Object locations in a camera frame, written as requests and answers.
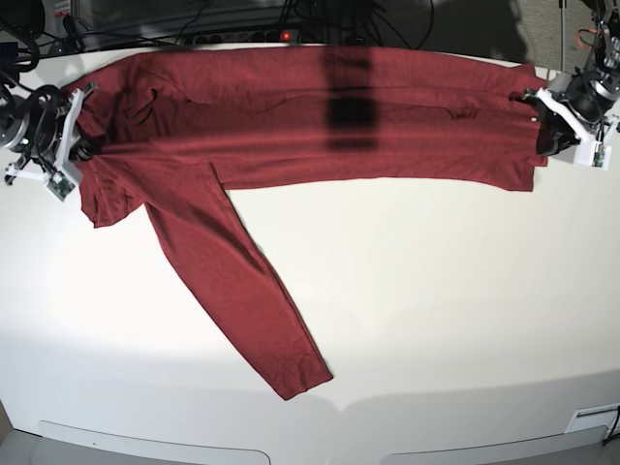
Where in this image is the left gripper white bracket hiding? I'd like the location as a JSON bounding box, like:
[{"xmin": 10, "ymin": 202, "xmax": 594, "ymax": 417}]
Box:
[{"xmin": 509, "ymin": 70, "xmax": 619, "ymax": 157}]

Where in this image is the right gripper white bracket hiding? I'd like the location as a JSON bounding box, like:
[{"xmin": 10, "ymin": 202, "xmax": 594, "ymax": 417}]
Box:
[{"xmin": 2, "ymin": 82, "xmax": 109, "ymax": 189}]

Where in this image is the dark red long-sleeve T-shirt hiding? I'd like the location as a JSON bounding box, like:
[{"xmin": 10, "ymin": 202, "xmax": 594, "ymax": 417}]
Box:
[{"xmin": 71, "ymin": 46, "xmax": 546, "ymax": 400}]

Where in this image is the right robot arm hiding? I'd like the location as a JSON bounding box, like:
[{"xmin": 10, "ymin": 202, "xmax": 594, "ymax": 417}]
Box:
[{"xmin": 1, "ymin": 1, "xmax": 97, "ymax": 202}]

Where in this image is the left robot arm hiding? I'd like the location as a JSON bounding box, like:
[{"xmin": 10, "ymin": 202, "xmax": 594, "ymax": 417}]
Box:
[{"xmin": 514, "ymin": 1, "xmax": 619, "ymax": 171}]

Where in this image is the white label plate on table edge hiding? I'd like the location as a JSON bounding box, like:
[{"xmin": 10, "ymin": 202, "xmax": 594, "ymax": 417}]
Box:
[{"xmin": 565, "ymin": 403, "xmax": 619, "ymax": 433}]

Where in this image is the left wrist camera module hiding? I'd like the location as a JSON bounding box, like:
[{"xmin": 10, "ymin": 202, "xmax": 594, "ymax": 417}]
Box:
[{"xmin": 574, "ymin": 140, "xmax": 612, "ymax": 171}]

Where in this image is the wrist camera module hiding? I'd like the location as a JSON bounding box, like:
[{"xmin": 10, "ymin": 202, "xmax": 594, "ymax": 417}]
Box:
[
  {"xmin": 574, "ymin": 140, "xmax": 612, "ymax": 171},
  {"xmin": 46, "ymin": 171, "xmax": 77, "ymax": 202}
]

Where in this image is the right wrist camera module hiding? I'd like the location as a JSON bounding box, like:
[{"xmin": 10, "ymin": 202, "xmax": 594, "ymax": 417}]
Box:
[{"xmin": 46, "ymin": 171, "xmax": 77, "ymax": 202}]

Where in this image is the black power strip red switch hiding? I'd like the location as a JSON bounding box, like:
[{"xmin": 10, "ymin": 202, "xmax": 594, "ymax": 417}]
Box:
[{"xmin": 180, "ymin": 29, "xmax": 297, "ymax": 46}]

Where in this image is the black cable at table corner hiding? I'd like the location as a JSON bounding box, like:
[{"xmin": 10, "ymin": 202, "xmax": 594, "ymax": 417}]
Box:
[{"xmin": 601, "ymin": 405, "xmax": 620, "ymax": 448}]

